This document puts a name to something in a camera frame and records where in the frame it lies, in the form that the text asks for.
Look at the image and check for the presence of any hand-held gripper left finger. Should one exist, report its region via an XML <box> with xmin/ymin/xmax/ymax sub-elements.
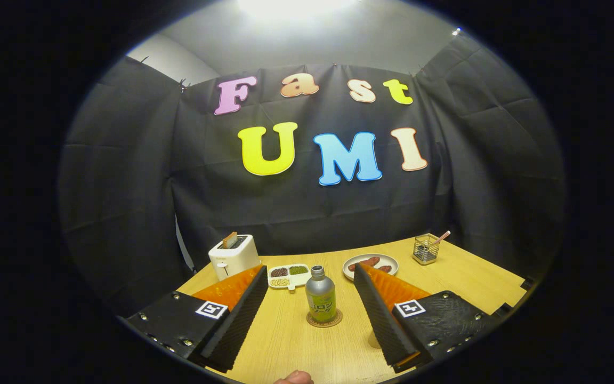
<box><xmin>124</xmin><ymin>265</ymin><xmax>270</xmax><ymax>374</ymax></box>

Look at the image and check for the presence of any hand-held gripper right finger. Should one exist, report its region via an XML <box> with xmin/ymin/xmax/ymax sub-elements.
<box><xmin>352</xmin><ymin>262</ymin><xmax>499</xmax><ymax>374</ymax></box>

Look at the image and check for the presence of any round brown coaster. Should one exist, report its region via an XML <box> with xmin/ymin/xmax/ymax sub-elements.
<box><xmin>306</xmin><ymin>308</ymin><xmax>343</xmax><ymax>328</ymax></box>

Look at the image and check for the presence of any silver juice bottle green label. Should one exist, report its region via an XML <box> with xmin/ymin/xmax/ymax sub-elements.
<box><xmin>305</xmin><ymin>265</ymin><xmax>337</xmax><ymax>323</ymax></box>

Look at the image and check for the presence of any wooden table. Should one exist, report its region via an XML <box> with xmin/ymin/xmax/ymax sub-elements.
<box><xmin>176</xmin><ymin>236</ymin><xmax>529</xmax><ymax>384</ymax></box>

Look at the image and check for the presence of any white round plate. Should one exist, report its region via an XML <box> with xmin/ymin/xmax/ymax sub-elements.
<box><xmin>342</xmin><ymin>253</ymin><xmax>399</xmax><ymax>282</ymax></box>

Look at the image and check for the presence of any white toaster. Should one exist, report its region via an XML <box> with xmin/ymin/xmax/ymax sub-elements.
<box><xmin>208</xmin><ymin>235</ymin><xmax>261</xmax><ymax>282</ymax></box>

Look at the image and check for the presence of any white divided dish of beans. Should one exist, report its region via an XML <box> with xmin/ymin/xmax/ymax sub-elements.
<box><xmin>268</xmin><ymin>263</ymin><xmax>312</xmax><ymax>291</ymax></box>

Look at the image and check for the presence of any black backdrop cloth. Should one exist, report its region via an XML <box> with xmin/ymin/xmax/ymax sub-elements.
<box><xmin>58</xmin><ymin>35</ymin><xmax>566</xmax><ymax>305</ymax></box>

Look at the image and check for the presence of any wire mesh utensil holder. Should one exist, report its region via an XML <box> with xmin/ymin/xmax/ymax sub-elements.
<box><xmin>413</xmin><ymin>234</ymin><xmax>441</xmax><ymax>266</ymax></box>

